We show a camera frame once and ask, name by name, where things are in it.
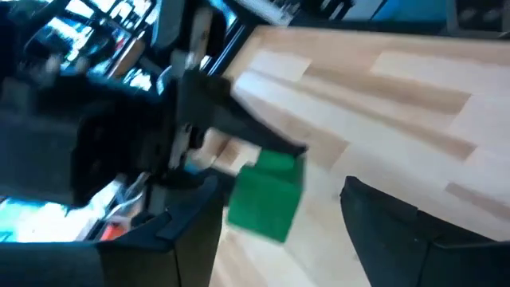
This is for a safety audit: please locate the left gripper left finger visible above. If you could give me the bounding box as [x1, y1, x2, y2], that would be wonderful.
[97, 176, 225, 287]

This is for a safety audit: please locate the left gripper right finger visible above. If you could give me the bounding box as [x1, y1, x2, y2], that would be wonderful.
[339, 175, 497, 287]

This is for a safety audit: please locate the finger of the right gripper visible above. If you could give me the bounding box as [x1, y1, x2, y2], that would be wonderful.
[177, 70, 308, 157]
[175, 167, 237, 200]

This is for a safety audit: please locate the large green block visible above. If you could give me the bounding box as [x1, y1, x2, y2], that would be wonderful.
[226, 149, 306, 243]

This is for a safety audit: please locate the red cylinder block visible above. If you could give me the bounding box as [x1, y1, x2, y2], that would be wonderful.
[99, 222, 129, 242]

